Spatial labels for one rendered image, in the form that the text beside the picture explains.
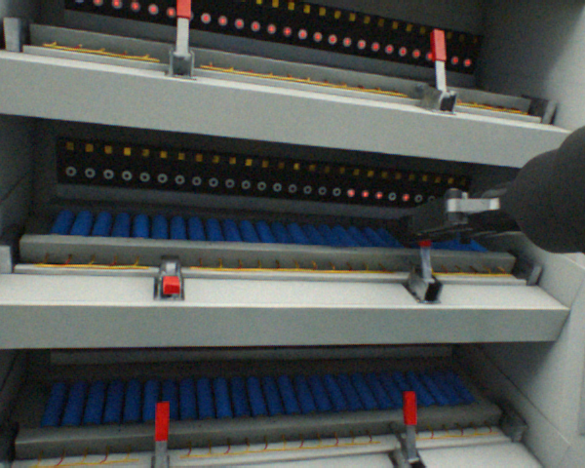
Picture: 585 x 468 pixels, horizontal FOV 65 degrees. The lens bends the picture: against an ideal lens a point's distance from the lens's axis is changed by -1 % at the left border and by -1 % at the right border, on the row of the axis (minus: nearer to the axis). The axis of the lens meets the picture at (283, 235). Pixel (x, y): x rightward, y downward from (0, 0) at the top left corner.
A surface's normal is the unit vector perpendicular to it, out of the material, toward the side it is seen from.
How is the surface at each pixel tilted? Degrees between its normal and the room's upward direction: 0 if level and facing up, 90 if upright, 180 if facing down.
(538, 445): 90
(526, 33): 90
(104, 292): 21
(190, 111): 111
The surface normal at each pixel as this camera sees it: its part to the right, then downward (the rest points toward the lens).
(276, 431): 0.22, 0.41
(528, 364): -0.96, -0.05
